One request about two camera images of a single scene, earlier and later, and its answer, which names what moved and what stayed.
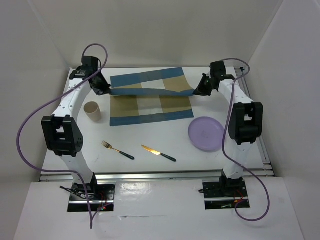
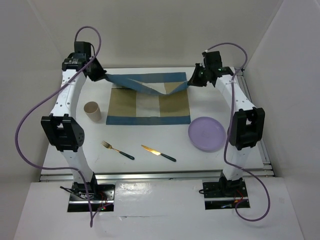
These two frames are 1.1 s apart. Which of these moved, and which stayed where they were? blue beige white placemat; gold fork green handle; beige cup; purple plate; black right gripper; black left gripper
Moved: black right gripper; black left gripper
Stayed: beige cup; blue beige white placemat; gold fork green handle; purple plate
